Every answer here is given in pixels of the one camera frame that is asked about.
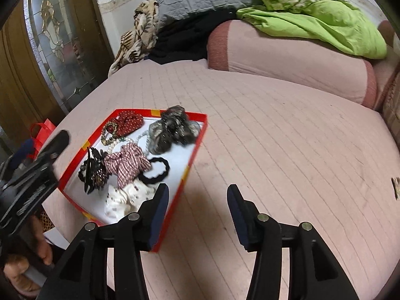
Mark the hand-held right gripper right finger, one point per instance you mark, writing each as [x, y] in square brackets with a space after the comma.
[237, 222]

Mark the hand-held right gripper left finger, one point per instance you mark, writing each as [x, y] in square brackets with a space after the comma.
[159, 218]

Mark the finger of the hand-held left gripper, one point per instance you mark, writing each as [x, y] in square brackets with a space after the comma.
[57, 142]
[26, 149]

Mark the red cardboard box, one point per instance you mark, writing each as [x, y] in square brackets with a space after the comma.
[72, 169]

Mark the black hair claw clip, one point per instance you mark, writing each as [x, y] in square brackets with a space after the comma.
[93, 168]

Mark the pink checked scrunchie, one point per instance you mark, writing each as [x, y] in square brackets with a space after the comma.
[125, 162]

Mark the person's left hand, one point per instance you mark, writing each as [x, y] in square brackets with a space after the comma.
[43, 250]

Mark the red bag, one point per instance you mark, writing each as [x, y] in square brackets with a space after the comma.
[47, 128]

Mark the white floral scrunchie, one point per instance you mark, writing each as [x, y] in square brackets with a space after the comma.
[122, 200]

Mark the white box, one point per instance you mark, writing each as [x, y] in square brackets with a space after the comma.
[57, 240]

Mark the wooden door with glass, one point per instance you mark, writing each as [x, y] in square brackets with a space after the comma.
[18, 84]

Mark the red polka dot scrunchie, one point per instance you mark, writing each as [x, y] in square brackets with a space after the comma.
[129, 122]

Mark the grey black scrunchie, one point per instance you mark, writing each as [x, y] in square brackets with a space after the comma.
[162, 134]

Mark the leopard print cloth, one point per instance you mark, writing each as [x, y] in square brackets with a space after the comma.
[140, 31]

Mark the gold hair clip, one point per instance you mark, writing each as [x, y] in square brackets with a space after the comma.
[396, 187]

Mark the black cloth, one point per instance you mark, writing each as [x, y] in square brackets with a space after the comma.
[187, 37]

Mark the pink bolster pillow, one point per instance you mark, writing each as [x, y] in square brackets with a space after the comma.
[281, 56]

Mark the beige patterned cushion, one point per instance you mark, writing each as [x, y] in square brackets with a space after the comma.
[392, 100]

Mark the green blanket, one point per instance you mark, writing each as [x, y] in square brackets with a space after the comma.
[328, 25]

